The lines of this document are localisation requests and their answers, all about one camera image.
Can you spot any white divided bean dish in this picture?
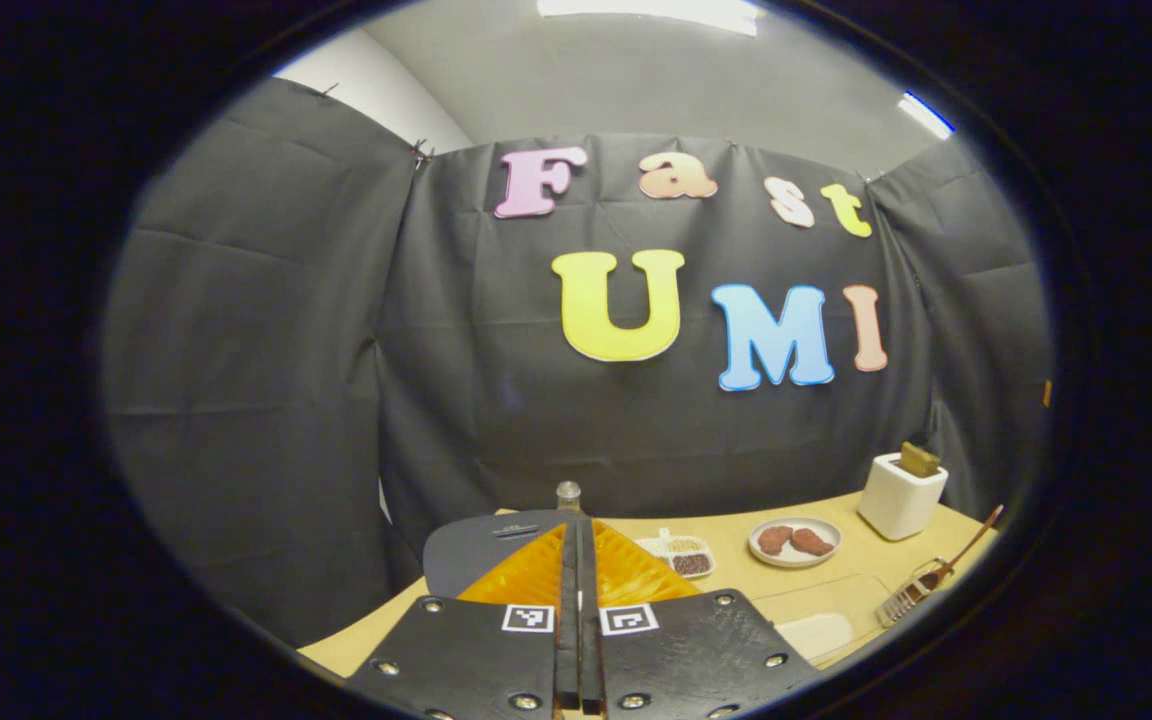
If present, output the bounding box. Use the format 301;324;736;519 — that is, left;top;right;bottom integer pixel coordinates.
636;528;717;581

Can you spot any white round plate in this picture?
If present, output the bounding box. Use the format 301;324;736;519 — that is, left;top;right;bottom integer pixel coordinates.
748;516;843;569

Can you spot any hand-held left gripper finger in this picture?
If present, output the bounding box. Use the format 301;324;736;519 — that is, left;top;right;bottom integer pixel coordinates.
578;518;822;720
346;518;579;720

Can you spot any white square utensil holder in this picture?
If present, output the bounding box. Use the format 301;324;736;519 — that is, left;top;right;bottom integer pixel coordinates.
857;452;949;542

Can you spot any large ceiling light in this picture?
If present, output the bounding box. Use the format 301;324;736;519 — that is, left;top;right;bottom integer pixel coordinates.
536;0;767;38

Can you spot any brown wooden spoon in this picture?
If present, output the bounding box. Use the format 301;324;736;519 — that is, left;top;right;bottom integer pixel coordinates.
911;505;1005;593

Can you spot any small ceiling light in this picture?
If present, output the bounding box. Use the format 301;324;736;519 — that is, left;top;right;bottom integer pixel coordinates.
898;90;957;141

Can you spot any silver black rice cooker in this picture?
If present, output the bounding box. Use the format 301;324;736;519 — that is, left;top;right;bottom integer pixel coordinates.
423;510;571;601

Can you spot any black backdrop cloth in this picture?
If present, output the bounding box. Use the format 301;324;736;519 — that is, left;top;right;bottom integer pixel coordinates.
101;78;1055;651

